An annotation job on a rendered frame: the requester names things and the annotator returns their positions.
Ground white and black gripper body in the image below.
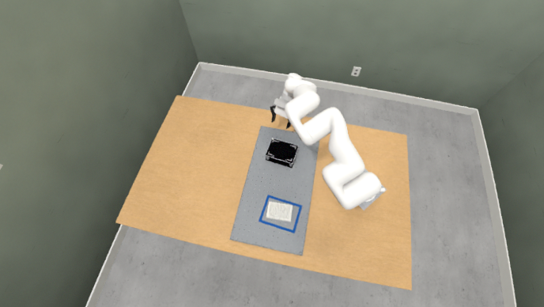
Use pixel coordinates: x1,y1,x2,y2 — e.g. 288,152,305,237
274,105,288,119

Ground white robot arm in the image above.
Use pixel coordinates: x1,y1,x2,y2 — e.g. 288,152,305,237
274,73,385,210

